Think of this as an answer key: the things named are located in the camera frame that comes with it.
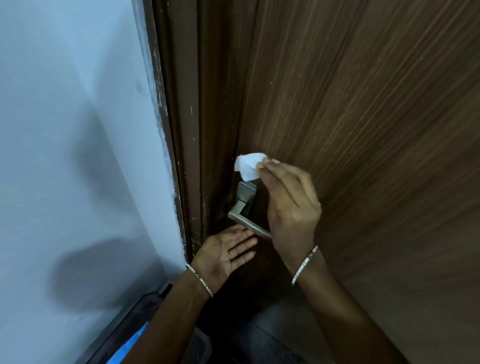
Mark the person's right forearm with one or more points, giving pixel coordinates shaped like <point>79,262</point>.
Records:
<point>341,315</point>

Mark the person's left middle finger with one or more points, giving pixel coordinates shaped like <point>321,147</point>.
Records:
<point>244,247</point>

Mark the person's left thumb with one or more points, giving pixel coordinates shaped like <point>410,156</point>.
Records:
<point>228,231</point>

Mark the dark brown door frame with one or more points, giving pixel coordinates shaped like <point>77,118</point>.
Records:
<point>195,112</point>

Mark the brown wooden door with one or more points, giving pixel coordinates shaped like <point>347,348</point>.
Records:
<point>375,131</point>

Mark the dark plastic bin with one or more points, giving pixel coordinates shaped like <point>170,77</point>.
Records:
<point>123,326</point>

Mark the person's right hand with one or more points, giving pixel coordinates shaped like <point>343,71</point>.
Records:
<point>292,221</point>

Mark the person's left forearm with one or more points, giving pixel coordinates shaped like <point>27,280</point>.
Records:
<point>168,322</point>

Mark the person's right fingers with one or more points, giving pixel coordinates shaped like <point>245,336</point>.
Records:
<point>285,183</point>

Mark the person's left hand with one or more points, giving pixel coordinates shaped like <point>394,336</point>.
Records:
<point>215,258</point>

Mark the white tissue wipe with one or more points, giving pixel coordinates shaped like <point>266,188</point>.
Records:
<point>247,165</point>

